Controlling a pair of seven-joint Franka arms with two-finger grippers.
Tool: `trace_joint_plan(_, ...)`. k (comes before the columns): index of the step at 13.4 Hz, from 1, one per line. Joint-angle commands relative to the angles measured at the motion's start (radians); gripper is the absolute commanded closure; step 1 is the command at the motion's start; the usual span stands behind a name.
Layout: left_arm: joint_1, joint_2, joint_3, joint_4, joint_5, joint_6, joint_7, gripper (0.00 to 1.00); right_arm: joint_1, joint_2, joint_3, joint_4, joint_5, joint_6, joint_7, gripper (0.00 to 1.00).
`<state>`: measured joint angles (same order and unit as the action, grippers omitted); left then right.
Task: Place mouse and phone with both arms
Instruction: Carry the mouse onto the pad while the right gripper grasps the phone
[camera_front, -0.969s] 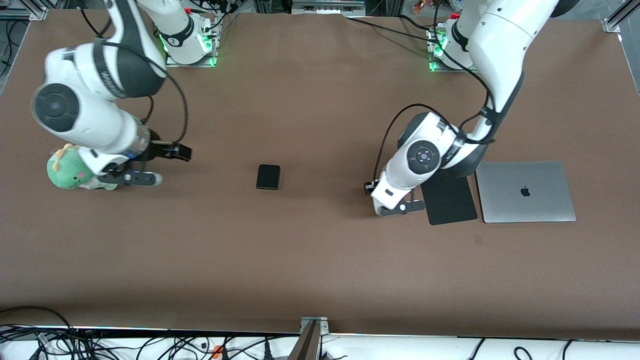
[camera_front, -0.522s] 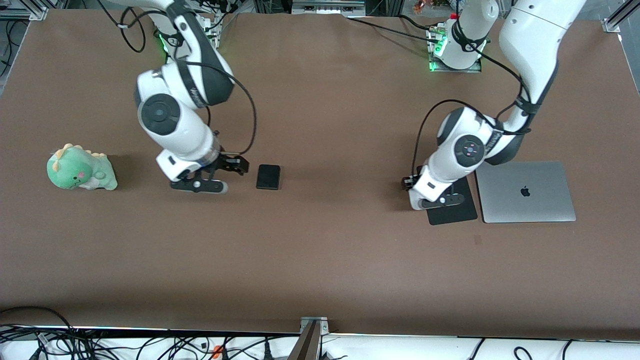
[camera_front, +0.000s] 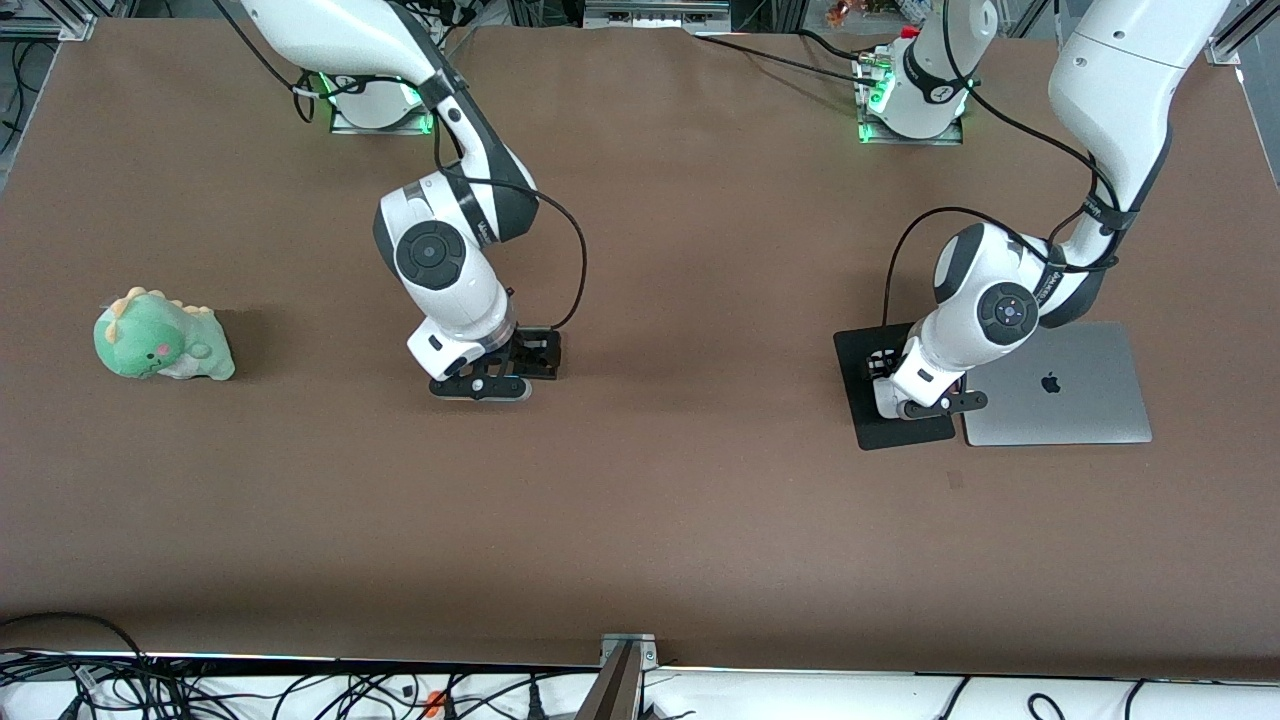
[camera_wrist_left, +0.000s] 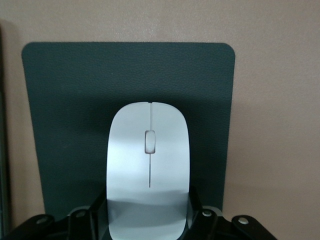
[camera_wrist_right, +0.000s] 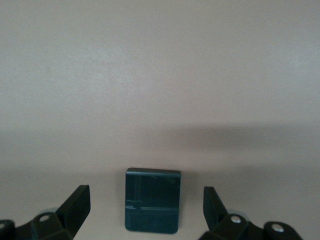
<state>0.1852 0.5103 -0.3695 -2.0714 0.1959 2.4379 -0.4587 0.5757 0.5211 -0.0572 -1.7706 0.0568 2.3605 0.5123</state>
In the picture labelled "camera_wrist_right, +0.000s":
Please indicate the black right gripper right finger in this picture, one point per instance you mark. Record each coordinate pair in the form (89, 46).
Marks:
(232, 230)

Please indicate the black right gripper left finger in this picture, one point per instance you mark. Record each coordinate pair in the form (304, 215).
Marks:
(50, 227)

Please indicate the small black box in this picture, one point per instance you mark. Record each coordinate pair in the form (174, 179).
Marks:
(152, 200)

